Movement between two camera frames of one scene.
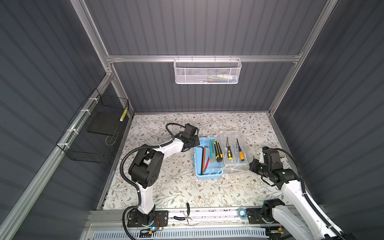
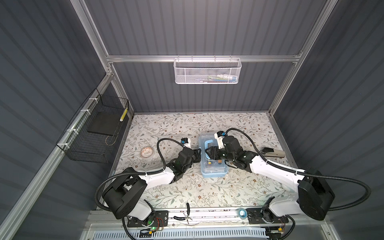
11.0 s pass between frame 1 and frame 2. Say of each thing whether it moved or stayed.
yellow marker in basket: stayed
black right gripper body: moved
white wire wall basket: stayed
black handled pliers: stayed
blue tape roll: stayed
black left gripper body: moved
